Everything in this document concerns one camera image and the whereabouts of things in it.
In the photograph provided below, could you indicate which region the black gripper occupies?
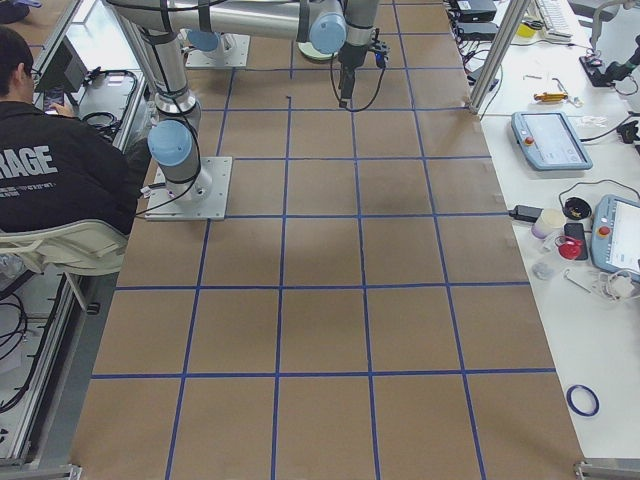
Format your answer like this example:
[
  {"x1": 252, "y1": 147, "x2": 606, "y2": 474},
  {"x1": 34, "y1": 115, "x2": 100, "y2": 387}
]
[{"x1": 338, "y1": 44, "x2": 369, "y2": 105}]

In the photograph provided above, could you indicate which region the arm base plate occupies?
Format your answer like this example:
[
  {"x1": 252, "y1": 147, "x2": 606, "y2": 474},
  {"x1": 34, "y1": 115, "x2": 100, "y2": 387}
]
[
  {"x1": 186, "y1": 33, "x2": 250, "y2": 70},
  {"x1": 141, "y1": 157, "x2": 233, "y2": 221}
]

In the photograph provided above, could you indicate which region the blue teach pendant far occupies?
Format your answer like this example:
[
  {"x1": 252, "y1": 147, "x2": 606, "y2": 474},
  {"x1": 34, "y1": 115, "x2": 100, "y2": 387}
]
[{"x1": 510, "y1": 111, "x2": 593, "y2": 171}]

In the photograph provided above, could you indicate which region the light green plate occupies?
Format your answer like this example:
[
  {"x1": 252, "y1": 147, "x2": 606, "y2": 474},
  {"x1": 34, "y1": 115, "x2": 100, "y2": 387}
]
[{"x1": 297, "y1": 42, "x2": 337, "y2": 63}]

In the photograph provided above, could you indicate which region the seated person in black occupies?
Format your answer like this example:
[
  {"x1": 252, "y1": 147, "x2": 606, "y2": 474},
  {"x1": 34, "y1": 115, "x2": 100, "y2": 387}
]
[{"x1": 1, "y1": 27, "x2": 151, "y2": 235}]

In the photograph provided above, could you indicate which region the blue teach pendant near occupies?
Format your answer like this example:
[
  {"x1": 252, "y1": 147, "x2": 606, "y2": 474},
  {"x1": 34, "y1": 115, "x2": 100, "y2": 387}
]
[{"x1": 591, "y1": 194, "x2": 639, "y2": 283}]

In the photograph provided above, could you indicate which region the red round object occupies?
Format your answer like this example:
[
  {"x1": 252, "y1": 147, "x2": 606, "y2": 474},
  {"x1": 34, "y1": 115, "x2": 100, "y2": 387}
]
[{"x1": 555, "y1": 235, "x2": 584, "y2": 260}]

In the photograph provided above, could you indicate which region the blue tape roll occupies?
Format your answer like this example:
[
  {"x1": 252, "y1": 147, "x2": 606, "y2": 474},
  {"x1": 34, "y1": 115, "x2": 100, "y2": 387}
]
[{"x1": 565, "y1": 384, "x2": 600, "y2": 418}]

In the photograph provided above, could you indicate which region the aluminium frame post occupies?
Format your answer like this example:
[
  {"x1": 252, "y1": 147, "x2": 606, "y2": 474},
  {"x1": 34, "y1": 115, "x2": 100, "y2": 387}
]
[{"x1": 468, "y1": 0, "x2": 529, "y2": 114}]

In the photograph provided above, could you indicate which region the blue teach pendant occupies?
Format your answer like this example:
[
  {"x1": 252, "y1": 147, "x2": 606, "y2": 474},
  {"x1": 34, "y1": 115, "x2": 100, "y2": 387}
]
[
  {"x1": 591, "y1": 194, "x2": 639, "y2": 283},
  {"x1": 510, "y1": 111, "x2": 593, "y2": 171}
]

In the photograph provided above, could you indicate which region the white paper cup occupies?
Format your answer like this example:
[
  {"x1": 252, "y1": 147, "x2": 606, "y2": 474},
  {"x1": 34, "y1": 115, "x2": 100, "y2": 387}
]
[{"x1": 531, "y1": 208, "x2": 566, "y2": 240}]

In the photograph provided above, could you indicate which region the black power adapter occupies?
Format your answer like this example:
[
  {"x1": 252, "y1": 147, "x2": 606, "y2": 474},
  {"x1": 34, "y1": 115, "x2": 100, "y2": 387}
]
[{"x1": 508, "y1": 204, "x2": 542, "y2": 223}]

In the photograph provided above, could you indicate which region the pink smartphone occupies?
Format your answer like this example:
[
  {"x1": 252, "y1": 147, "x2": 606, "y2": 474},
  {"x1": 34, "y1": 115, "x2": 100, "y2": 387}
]
[{"x1": 43, "y1": 88, "x2": 65, "y2": 114}]

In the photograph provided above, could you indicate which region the yellow clamp tool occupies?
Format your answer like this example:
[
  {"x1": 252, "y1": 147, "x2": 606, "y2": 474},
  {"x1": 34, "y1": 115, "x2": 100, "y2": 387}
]
[{"x1": 533, "y1": 92, "x2": 568, "y2": 103}]

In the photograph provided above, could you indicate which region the white office chair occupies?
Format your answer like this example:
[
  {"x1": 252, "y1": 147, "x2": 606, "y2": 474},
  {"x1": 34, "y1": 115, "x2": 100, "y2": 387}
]
[{"x1": 0, "y1": 219, "x2": 129, "y2": 311}]

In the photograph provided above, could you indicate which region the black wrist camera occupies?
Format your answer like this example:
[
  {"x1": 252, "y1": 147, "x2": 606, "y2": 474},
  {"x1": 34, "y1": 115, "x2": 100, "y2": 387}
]
[{"x1": 369, "y1": 40, "x2": 389, "y2": 70}]

